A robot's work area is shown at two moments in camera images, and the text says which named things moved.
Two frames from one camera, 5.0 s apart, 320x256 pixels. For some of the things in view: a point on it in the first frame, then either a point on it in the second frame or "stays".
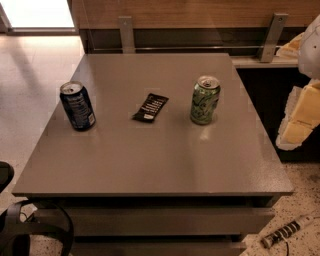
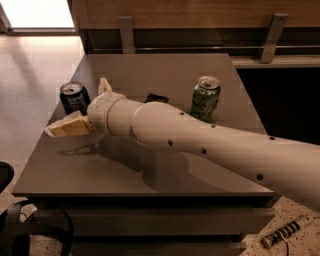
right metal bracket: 274,36 stays
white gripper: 310,50 -> 98,112
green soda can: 205,99 stays
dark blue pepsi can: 77,104 stays
